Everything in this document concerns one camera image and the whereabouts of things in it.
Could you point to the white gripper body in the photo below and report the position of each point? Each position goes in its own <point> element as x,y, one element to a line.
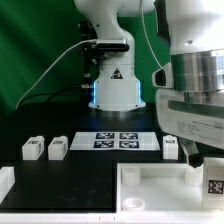
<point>203,123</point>

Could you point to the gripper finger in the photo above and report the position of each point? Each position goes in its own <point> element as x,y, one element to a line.
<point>193,157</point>

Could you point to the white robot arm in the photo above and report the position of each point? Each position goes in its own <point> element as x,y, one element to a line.
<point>193,28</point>

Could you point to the white sheet with markers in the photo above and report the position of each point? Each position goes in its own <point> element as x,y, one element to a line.
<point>131,141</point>

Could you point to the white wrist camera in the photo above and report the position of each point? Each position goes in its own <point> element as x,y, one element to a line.
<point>163,77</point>

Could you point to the black camera on stand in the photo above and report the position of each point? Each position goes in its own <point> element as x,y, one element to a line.
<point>96,51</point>

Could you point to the white obstacle left bracket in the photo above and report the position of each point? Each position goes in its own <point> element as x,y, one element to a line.
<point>7,180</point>

